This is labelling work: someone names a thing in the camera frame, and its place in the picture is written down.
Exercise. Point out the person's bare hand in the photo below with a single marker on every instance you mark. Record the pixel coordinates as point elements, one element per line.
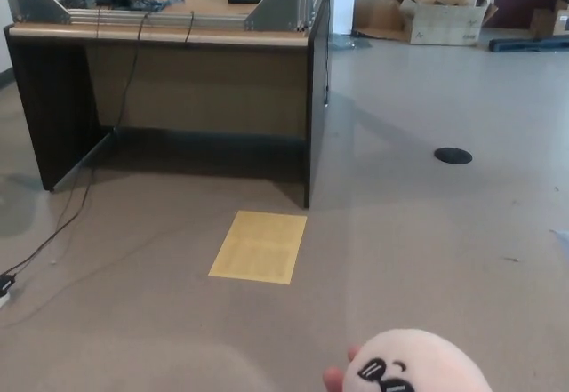
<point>332,378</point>

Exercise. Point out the pink plush dumpling toy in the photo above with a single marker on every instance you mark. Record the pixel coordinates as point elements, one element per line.
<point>422,352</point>

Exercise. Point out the yellow paper sheet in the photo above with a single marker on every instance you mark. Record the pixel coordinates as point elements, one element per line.
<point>260,247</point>

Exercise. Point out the black round floor disc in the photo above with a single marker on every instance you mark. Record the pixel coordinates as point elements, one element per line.
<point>452,155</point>

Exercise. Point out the pale blue sheet scrap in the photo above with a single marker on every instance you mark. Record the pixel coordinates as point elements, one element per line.
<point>562,237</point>

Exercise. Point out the wooden desk with black sides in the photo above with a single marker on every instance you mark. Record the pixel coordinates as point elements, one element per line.
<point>200,85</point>

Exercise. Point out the clear plastic bag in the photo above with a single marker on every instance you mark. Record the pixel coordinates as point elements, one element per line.
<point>351,42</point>

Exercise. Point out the white power strip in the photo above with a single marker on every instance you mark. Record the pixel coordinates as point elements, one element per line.
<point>3,299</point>

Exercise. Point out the black power adapter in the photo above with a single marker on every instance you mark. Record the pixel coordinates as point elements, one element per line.
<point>6,283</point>

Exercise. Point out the flattened cardboard sheet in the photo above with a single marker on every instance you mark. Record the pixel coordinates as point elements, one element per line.
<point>378,18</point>

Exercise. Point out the large open cardboard box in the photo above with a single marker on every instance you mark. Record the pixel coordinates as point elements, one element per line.
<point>444,23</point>

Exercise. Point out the dark blue long bar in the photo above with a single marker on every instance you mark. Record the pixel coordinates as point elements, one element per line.
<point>529,43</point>

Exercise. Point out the small cardboard box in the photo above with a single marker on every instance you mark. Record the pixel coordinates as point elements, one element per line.
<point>547,21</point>

